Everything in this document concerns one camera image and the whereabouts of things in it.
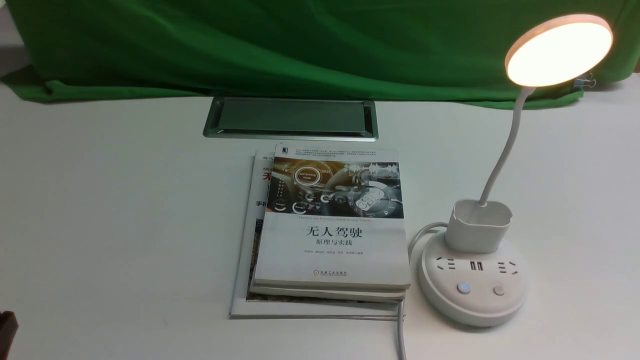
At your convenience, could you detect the large bottom book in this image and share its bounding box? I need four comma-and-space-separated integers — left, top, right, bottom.
229, 150, 398, 322

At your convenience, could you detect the white self-driving book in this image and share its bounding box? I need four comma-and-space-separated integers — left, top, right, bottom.
253, 143, 410, 292

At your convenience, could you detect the white power cable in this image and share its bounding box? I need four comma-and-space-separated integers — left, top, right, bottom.
397, 222, 449, 360

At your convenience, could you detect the metal binder clip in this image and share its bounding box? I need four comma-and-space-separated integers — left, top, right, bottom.
572, 72, 597, 92

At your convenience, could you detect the green backdrop cloth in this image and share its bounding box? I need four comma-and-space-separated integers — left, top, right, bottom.
1, 0, 640, 109

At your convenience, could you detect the silver desk cable hatch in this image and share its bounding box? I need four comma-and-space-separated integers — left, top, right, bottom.
202, 96, 380, 142

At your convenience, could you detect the dark object at left edge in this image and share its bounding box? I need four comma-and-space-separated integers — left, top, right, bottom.
0, 311, 19, 360

